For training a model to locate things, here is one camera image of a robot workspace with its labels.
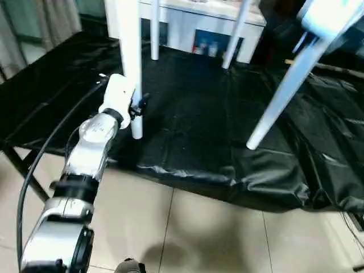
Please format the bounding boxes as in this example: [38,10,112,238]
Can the grey curtain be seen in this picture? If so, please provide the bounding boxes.
[0,0,83,80]

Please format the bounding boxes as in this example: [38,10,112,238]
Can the black mat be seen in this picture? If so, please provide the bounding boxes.
[0,31,364,214]

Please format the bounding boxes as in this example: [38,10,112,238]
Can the black stand strut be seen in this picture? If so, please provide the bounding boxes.
[1,142,52,201]

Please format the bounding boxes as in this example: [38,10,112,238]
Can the white plastic table leg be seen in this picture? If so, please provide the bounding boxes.
[221,0,253,70]
[105,0,144,140]
[246,35,332,151]
[149,0,160,61]

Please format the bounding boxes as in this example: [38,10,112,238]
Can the white cabinet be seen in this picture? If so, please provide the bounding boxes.
[106,0,268,64]

